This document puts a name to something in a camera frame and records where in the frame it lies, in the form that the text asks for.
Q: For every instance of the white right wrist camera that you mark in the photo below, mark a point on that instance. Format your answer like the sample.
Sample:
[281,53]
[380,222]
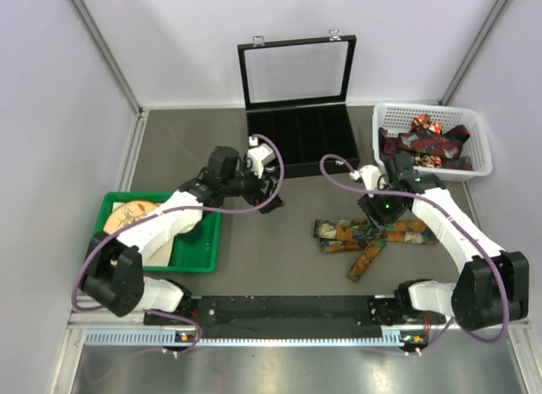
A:
[367,179]

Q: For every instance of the green plastic tray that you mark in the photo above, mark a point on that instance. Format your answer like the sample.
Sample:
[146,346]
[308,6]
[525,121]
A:
[193,252]

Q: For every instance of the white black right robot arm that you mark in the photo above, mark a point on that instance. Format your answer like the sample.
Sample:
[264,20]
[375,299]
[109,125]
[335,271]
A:
[492,283]

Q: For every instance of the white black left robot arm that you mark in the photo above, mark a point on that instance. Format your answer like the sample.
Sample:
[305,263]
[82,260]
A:
[113,272]

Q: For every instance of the grey slotted cable duct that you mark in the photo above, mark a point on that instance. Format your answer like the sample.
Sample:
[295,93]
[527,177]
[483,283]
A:
[176,336]

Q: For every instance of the cream ceramic cup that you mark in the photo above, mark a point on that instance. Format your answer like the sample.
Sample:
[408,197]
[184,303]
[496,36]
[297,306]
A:
[187,229]

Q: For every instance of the round beige painted plate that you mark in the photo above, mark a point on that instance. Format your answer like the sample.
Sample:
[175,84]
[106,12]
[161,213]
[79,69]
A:
[127,213]

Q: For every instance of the black glass-lid storage case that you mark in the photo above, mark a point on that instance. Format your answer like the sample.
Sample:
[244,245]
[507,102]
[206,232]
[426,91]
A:
[295,94]

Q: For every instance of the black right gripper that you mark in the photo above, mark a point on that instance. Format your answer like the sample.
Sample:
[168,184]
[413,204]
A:
[376,215]

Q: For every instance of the orange blue leaf-pattern tie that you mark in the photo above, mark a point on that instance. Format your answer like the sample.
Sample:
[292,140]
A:
[348,235]

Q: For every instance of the white perforated plastic basket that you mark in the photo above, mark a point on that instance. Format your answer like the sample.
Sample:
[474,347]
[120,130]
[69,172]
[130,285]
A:
[396,118]

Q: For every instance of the red floral rolled tie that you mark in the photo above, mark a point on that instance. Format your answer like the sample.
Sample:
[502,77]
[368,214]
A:
[424,122]

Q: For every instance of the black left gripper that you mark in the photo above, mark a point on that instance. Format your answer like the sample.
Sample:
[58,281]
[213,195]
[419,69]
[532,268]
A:
[257,196]

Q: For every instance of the dark red patterned tie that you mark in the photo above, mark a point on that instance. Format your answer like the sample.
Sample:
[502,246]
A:
[428,149]

